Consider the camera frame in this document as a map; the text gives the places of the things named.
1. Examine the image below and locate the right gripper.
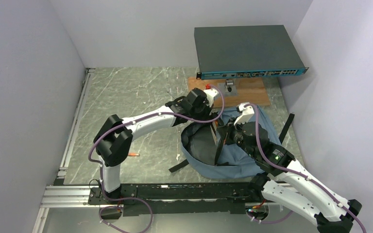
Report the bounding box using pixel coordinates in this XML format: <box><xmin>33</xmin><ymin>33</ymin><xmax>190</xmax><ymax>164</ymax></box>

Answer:
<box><xmin>217</xmin><ymin>116</ymin><xmax>257</xmax><ymax>159</ymax></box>

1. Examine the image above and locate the blue student backpack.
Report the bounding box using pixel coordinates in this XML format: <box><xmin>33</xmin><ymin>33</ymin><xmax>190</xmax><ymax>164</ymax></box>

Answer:
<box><xmin>169</xmin><ymin>122</ymin><xmax>263</xmax><ymax>179</ymax></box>

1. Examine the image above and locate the orange pen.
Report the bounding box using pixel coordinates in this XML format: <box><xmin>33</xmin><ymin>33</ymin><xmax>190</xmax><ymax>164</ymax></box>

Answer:
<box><xmin>128</xmin><ymin>153</ymin><xmax>140</xmax><ymax>157</ymax></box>

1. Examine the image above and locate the orange green treehouse book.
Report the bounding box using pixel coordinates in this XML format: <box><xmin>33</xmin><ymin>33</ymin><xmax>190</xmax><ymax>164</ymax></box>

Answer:
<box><xmin>210</xmin><ymin>122</ymin><xmax>218</xmax><ymax>145</ymax></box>

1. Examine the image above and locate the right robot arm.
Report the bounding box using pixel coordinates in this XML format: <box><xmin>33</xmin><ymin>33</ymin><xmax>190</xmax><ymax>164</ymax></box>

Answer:
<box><xmin>216</xmin><ymin>122</ymin><xmax>366</xmax><ymax>233</ymax></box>

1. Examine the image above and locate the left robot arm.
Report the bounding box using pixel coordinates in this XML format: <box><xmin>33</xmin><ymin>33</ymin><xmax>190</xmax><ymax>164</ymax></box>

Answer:
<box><xmin>88</xmin><ymin>84</ymin><xmax>225</xmax><ymax>204</ymax></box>

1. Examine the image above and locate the wooden board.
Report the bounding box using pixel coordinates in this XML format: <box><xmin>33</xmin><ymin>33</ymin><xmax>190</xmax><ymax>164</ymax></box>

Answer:
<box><xmin>187</xmin><ymin>77</ymin><xmax>271</xmax><ymax>107</ymax></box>

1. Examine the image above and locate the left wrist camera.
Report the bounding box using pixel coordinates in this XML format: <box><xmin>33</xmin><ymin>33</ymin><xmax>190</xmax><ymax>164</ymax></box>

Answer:
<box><xmin>204</xmin><ymin>84</ymin><xmax>220</xmax><ymax>107</ymax></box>

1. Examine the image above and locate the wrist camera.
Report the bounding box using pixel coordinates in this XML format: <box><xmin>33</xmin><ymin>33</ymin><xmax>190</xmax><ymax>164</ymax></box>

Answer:
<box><xmin>204</xmin><ymin>84</ymin><xmax>220</xmax><ymax>107</ymax></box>
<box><xmin>234</xmin><ymin>102</ymin><xmax>254</xmax><ymax>126</ymax></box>

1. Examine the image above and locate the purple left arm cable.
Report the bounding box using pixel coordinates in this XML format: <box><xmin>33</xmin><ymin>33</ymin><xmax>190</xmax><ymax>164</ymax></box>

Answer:
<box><xmin>87</xmin><ymin>84</ymin><xmax>225</xmax><ymax>233</ymax></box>

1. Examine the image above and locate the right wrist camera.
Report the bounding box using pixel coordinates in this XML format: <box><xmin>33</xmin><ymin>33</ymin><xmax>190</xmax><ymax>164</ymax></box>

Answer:
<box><xmin>234</xmin><ymin>102</ymin><xmax>254</xmax><ymax>126</ymax></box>

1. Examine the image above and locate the metal stand mount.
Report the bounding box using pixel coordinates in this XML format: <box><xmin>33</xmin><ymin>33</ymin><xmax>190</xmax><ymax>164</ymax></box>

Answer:
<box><xmin>220</xmin><ymin>79</ymin><xmax>238</xmax><ymax>97</ymax></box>

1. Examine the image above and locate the grey network switch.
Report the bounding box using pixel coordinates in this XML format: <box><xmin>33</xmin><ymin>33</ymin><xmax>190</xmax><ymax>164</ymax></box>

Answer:
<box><xmin>194</xmin><ymin>25</ymin><xmax>308</xmax><ymax>80</ymax></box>

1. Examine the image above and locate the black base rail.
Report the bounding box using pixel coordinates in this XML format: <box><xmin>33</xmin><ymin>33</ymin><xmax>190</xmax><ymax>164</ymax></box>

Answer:
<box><xmin>88</xmin><ymin>182</ymin><xmax>264</xmax><ymax>216</ymax></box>

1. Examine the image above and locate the aluminium side rail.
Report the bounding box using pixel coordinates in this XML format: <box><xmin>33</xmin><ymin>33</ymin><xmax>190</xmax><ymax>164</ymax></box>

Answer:
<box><xmin>53</xmin><ymin>68</ymin><xmax>96</xmax><ymax>185</ymax></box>

